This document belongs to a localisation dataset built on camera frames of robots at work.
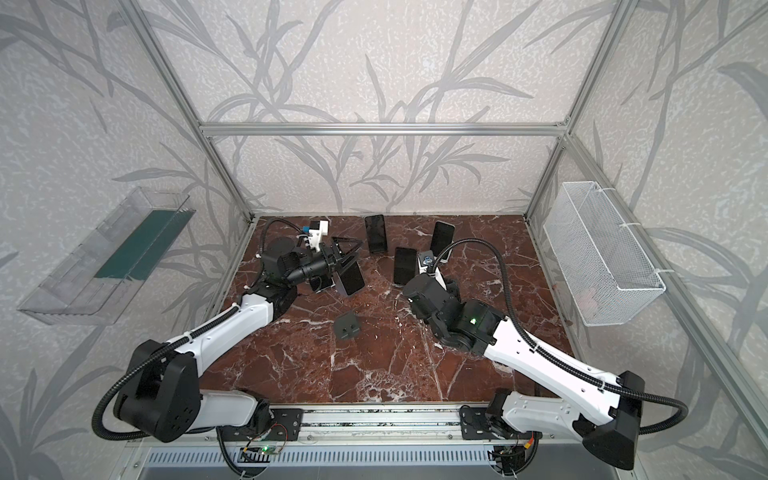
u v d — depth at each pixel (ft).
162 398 1.35
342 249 2.24
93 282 2.10
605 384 1.29
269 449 2.31
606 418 1.26
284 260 2.03
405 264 3.09
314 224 2.42
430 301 1.62
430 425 2.47
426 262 1.98
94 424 1.25
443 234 3.27
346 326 2.82
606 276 2.05
